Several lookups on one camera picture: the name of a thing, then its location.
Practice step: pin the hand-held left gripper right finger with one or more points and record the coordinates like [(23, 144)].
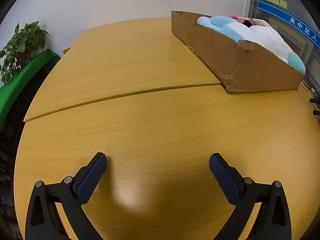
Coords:
[(225, 177)]

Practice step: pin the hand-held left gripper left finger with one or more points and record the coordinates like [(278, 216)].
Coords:
[(91, 177)]

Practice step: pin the brown cardboard box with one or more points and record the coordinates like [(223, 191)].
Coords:
[(225, 55)]

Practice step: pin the white panda plush toy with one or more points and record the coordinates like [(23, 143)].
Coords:
[(270, 40)]

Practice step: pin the green table cloth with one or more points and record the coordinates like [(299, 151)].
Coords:
[(22, 75)]

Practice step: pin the large potted green plant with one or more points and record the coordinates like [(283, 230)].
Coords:
[(22, 47)]

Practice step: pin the blue plush toy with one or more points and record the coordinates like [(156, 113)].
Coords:
[(225, 26)]

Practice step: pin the white plastic tray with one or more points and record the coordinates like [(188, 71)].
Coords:
[(262, 22)]

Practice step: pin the blue door sign strip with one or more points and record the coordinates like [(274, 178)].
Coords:
[(280, 12)]

